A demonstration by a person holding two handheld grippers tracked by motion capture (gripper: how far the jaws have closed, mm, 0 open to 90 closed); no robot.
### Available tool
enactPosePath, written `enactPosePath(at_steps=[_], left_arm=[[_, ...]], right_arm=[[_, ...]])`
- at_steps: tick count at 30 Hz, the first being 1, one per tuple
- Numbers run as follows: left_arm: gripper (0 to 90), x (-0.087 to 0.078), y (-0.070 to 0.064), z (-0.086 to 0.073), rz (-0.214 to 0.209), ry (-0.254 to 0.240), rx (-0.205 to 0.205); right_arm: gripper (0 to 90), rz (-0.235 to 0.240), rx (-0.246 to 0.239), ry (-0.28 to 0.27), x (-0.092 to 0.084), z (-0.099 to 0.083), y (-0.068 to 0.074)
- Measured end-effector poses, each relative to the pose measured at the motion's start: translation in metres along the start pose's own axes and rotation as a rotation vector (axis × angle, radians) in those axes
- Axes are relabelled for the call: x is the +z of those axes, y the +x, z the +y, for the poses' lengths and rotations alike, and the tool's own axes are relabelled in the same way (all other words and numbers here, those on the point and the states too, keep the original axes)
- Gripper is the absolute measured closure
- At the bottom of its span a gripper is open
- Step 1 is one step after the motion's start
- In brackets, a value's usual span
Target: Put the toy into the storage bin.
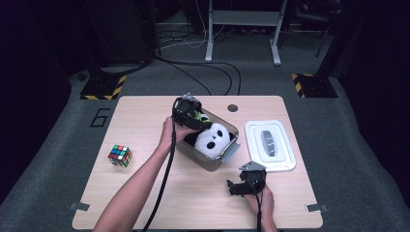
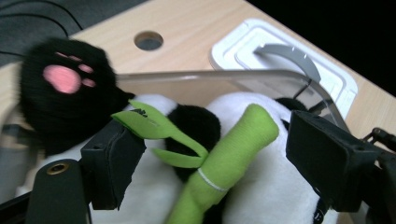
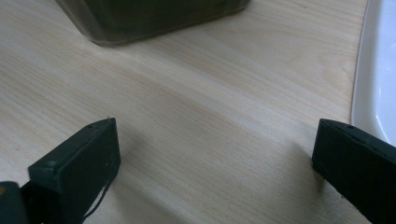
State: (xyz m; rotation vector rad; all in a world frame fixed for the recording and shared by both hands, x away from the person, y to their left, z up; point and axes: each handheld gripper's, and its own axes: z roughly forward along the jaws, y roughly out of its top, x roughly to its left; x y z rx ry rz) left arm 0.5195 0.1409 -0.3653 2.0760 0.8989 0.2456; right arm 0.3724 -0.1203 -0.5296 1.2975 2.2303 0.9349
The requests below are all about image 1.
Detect white plastic box lid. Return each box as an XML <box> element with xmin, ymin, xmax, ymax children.
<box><xmin>245</xmin><ymin>120</ymin><xmax>297</xmax><ymax>173</ymax></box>

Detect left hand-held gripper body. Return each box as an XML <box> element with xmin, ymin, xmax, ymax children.
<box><xmin>172</xmin><ymin>92</ymin><xmax>204</xmax><ymax>126</ymax></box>

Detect person's left hand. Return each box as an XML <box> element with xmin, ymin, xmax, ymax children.
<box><xmin>159</xmin><ymin>116</ymin><xmax>195</xmax><ymax>153</ymax></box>

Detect panda plush toy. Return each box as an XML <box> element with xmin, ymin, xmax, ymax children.
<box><xmin>184</xmin><ymin>110</ymin><xmax>232</xmax><ymax>160</ymax></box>

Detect colourful puzzle cube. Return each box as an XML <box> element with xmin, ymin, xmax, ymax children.
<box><xmin>107</xmin><ymin>144</ymin><xmax>133</xmax><ymax>168</ymax></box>

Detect black floor cable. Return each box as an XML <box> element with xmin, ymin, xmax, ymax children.
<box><xmin>167</xmin><ymin>61</ymin><xmax>213</xmax><ymax>97</ymax></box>
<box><xmin>154</xmin><ymin>56</ymin><xmax>243</xmax><ymax>97</ymax></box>

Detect person's right hand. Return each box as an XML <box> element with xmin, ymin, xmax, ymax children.
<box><xmin>243</xmin><ymin>186</ymin><xmax>276</xmax><ymax>220</ymax></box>

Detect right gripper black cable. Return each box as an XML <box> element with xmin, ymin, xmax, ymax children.
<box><xmin>249</xmin><ymin>179</ymin><xmax>264</xmax><ymax>232</ymax></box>

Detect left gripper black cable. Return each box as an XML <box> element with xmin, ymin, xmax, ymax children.
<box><xmin>141</xmin><ymin>97</ymin><xmax>182</xmax><ymax>232</ymax></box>

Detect grey tape strip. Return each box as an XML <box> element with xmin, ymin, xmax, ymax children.
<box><xmin>305</xmin><ymin>203</ymin><xmax>330</xmax><ymax>214</ymax></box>
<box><xmin>69</xmin><ymin>202</ymin><xmax>91</xmax><ymax>213</ymax></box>

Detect white metal stand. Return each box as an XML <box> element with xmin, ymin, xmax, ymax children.
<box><xmin>205</xmin><ymin>0</ymin><xmax>288</xmax><ymax>67</ymax></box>

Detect clear grey plastic storage box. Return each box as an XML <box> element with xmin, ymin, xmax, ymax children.
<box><xmin>175</xmin><ymin>107</ymin><xmax>242</xmax><ymax>173</ymax></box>

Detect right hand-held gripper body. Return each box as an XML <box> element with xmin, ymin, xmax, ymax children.
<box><xmin>239</xmin><ymin>160</ymin><xmax>268</xmax><ymax>194</ymax></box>

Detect black cabinet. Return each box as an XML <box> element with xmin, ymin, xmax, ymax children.
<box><xmin>82</xmin><ymin>0</ymin><xmax>160</xmax><ymax>66</ymax></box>

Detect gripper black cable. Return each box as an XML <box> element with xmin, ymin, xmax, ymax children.
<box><xmin>249</xmin><ymin>179</ymin><xmax>264</xmax><ymax>232</ymax></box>
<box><xmin>141</xmin><ymin>97</ymin><xmax>182</xmax><ymax>232</ymax></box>

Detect black yellow striped base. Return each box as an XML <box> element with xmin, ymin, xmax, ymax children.
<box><xmin>79</xmin><ymin>74</ymin><xmax>128</xmax><ymax>101</ymax></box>
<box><xmin>291</xmin><ymin>72</ymin><xmax>338</xmax><ymax>99</ymax></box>

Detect white floor cables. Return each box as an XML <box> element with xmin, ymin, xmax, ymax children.
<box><xmin>158</xmin><ymin>0</ymin><xmax>226</xmax><ymax>50</ymax></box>

